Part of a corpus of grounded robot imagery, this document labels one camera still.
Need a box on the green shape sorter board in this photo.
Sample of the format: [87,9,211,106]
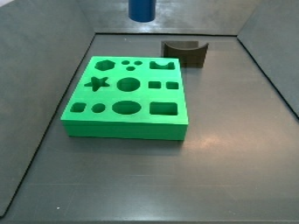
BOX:
[60,56,188,140]

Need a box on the dark concave block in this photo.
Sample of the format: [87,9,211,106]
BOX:
[161,40,209,68]

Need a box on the blue cylinder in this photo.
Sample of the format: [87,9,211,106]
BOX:
[128,0,156,23]

